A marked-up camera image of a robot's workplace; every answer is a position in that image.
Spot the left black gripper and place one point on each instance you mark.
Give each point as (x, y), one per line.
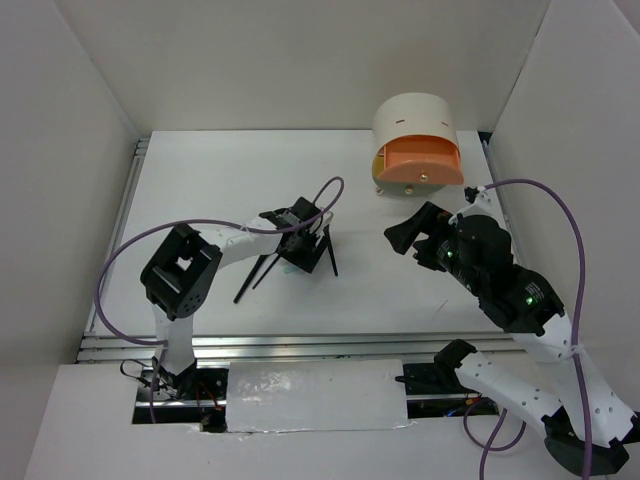
(307, 260)

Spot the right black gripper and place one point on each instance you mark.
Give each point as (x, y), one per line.
(429, 218)

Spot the round cream drawer organizer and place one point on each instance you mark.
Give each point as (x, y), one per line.
(417, 151)

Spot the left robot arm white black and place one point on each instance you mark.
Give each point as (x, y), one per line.
(180, 274)

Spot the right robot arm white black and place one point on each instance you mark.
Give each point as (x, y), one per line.
(584, 424)

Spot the black round makeup brush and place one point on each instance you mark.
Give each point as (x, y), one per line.
(330, 250)

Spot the black fan makeup brush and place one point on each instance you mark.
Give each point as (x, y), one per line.
(250, 277)

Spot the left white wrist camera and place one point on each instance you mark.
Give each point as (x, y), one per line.
(325, 221)

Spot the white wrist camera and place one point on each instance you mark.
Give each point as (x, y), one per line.
(479, 202)
(325, 221)

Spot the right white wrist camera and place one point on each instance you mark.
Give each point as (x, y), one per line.
(479, 202)

